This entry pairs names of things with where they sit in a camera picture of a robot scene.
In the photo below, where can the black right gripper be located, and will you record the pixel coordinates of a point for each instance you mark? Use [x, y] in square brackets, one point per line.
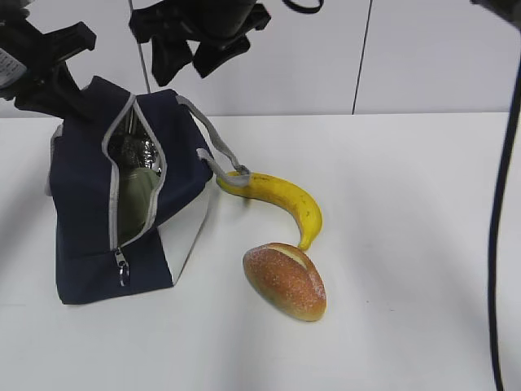
[220, 26]

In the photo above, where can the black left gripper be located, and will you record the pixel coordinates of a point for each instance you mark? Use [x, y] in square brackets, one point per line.
[34, 73]

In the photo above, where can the navy blue lunch bag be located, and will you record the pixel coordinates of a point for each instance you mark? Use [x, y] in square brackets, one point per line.
[116, 179]

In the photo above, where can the green lid glass container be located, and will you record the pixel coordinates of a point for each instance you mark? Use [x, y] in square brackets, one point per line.
[135, 188]

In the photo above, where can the yellow banana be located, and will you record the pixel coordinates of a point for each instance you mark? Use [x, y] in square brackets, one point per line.
[286, 195]

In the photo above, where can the brown bread roll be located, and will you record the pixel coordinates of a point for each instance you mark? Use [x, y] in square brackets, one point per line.
[286, 277]

